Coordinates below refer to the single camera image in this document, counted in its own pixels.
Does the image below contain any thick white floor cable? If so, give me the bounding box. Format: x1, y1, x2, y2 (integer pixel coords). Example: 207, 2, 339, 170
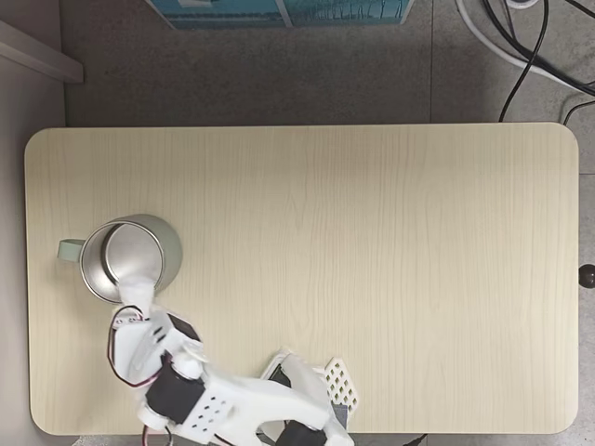
455, 0, 595, 92

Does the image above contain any pale green steel mug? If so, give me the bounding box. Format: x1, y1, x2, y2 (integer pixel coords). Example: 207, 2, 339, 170
57, 213, 184, 306

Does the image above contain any black floor cable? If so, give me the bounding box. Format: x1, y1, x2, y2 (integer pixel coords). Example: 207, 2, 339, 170
481, 0, 595, 94
498, 0, 548, 124
563, 98, 595, 126

